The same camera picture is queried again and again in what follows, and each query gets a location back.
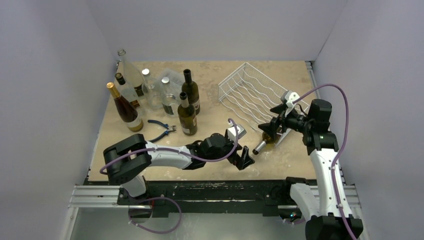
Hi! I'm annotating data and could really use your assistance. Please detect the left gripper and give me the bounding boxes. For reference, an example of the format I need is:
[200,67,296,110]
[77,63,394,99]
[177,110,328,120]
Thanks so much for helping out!
[205,134,254,170]

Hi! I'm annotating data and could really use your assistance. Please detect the white wire wine rack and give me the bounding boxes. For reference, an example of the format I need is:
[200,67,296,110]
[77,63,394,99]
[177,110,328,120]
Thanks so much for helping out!
[218,61,313,146]

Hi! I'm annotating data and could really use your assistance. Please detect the dark green bottle silver cap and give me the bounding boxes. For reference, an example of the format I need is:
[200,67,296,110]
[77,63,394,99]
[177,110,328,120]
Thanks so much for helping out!
[177,91,198,136]

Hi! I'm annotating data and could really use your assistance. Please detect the dark bottle black cap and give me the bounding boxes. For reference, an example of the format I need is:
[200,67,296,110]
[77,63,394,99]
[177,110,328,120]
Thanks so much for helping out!
[181,68,201,115]

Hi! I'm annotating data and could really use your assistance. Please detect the round clear bottle silver cap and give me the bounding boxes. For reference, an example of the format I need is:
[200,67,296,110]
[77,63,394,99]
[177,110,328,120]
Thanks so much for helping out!
[141,68,162,110]

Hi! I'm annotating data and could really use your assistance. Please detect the amber bottle gold foil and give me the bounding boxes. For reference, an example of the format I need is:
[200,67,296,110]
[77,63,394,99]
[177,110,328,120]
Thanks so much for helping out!
[106,82,144,132]

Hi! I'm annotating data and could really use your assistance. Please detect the square bottle gold black cap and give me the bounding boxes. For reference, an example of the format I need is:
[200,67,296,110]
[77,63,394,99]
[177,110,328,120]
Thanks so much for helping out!
[114,72,141,110]

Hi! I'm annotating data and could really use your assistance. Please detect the tall clear glass bottle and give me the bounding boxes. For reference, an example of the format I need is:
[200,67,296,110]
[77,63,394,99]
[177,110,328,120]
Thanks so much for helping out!
[117,48,146,100]

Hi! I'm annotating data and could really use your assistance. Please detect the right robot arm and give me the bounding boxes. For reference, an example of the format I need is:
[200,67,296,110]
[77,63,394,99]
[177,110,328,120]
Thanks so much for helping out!
[258,99,364,240]

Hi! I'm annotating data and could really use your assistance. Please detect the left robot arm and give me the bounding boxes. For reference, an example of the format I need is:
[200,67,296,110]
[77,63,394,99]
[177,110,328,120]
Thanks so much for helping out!
[99,133,255,205]

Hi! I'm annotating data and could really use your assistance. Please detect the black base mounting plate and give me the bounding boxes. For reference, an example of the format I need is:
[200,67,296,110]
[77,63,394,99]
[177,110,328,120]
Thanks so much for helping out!
[116,177,310,220]

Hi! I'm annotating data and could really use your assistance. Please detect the clear plastic compartment box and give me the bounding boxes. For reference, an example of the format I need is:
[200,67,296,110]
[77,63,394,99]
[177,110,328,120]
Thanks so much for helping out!
[158,68,185,100]

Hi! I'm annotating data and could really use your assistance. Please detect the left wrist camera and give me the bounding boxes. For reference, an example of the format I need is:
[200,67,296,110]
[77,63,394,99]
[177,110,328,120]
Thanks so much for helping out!
[226,122,247,142]

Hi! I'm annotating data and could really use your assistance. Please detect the blue handled pliers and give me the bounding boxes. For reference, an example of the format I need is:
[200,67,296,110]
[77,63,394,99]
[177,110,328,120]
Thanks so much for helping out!
[147,119,177,143]

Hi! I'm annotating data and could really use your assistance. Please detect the aluminium frame rail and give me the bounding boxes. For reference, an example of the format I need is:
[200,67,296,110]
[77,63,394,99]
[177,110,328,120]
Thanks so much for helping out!
[59,185,120,240]

